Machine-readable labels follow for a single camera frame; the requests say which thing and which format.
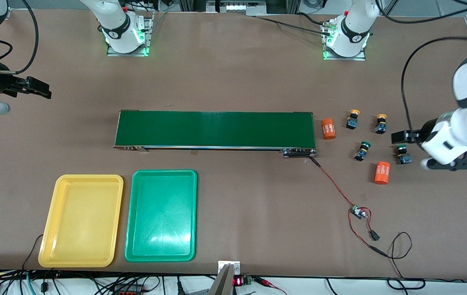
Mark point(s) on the silver electronics box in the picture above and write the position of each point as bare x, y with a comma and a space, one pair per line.
237, 7

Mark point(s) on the green belt conveyor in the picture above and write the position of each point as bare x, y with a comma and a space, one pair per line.
217, 129

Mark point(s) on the green push button switch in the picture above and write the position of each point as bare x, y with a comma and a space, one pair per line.
403, 155
362, 151

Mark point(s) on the small motor controller board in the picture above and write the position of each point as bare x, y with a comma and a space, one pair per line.
357, 211

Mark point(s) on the silver camera mount bracket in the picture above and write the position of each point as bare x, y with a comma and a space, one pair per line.
228, 268

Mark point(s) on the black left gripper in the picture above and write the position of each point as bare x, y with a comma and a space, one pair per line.
425, 130

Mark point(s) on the yellow push button switch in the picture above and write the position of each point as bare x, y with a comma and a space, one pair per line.
353, 121
380, 125

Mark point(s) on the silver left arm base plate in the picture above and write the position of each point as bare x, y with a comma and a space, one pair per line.
356, 57

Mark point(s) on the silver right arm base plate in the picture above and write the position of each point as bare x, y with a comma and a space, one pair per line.
148, 28

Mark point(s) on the orange cylinder white 4680 print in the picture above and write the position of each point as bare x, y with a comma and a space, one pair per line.
381, 172
328, 128

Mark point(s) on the green plastic tray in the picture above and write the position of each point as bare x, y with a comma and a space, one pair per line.
161, 217

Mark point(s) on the red clip lead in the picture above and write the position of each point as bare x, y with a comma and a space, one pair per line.
266, 282

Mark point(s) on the yellow plastic tray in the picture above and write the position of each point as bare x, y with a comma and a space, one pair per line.
81, 221

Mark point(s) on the red LED display module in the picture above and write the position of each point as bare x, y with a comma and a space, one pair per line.
238, 282

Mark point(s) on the orange power strip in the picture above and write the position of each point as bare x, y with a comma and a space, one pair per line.
129, 291

